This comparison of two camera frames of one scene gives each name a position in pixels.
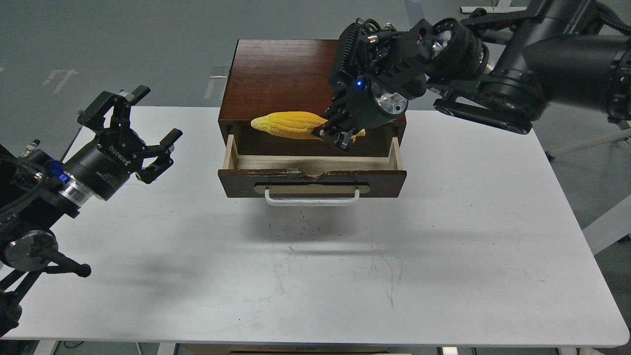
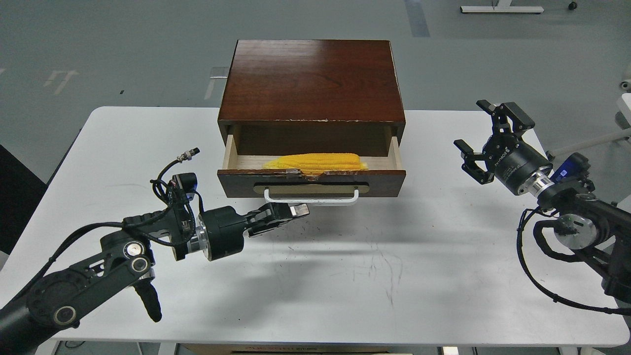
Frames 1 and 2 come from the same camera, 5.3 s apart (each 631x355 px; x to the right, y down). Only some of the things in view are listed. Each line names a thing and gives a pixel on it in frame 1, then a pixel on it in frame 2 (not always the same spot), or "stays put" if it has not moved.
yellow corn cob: [294, 124] → [316, 164]
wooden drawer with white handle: [311, 180] stays put
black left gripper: [102, 164] → [225, 228]
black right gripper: [359, 104] → [510, 159]
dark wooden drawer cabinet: [268, 76] stays put
